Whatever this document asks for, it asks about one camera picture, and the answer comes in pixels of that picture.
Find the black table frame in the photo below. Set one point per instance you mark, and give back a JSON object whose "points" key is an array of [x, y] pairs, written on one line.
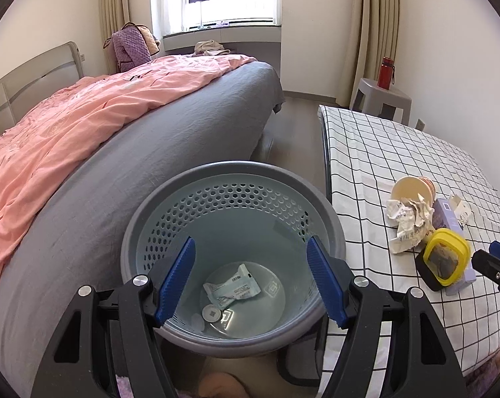
{"points": [[325, 157]]}

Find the white checkered tablecloth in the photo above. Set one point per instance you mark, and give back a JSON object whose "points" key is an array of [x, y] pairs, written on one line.
{"points": [[378, 153]]}

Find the grey bed headboard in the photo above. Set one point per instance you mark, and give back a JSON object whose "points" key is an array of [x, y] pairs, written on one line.
{"points": [[26, 78]]}

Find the small round white cap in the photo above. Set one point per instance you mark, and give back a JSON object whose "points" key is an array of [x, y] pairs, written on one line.
{"points": [[211, 312]]}

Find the white paper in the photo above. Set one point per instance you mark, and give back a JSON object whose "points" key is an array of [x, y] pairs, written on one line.
{"points": [[407, 224]]}

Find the grey window sill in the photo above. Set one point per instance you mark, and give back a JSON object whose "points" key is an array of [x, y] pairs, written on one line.
{"points": [[241, 35]]}

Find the grey perforated waste basket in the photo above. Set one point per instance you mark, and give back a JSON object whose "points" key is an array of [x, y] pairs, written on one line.
{"points": [[233, 199]]}

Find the yellow rimmed plastic container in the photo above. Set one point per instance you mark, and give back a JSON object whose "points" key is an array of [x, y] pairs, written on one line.
{"points": [[430, 248]]}

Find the red water bottle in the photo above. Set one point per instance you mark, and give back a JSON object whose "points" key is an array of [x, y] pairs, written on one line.
{"points": [[385, 74]]}

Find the beige paper cup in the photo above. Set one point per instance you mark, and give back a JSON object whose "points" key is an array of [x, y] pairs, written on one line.
{"points": [[407, 188]]}

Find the purple cardboard box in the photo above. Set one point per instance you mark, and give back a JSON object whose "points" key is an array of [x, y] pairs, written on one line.
{"points": [[444, 215]]}

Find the beige cloth bundle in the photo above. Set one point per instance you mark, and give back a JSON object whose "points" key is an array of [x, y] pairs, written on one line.
{"points": [[210, 47]]}

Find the white printed wrapper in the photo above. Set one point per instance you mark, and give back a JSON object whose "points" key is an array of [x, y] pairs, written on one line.
{"points": [[233, 288]]}

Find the small white blue packet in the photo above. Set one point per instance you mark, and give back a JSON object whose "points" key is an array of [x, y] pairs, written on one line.
{"points": [[465, 278]]}

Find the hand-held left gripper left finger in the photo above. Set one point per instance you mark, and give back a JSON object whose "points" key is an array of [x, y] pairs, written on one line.
{"points": [[177, 282]]}

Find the purple fleece blanket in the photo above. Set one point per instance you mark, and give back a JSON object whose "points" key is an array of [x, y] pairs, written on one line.
{"points": [[129, 45]]}

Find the beige curtain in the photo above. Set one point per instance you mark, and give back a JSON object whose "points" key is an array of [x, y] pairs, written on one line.
{"points": [[115, 8], [370, 29]]}

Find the bed with grey sheet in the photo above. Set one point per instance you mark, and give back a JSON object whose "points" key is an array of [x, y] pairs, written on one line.
{"points": [[150, 153]]}

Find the beige quilted cloth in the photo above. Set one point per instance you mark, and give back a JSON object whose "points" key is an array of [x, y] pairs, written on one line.
{"points": [[150, 39]]}

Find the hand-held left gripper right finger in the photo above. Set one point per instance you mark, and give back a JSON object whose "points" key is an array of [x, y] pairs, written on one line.
{"points": [[324, 282]]}

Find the grey plastic stool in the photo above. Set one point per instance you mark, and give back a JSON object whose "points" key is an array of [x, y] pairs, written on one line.
{"points": [[382, 95]]}

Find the pink duvet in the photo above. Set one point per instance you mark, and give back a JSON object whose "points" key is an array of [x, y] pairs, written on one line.
{"points": [[67, 132]]}

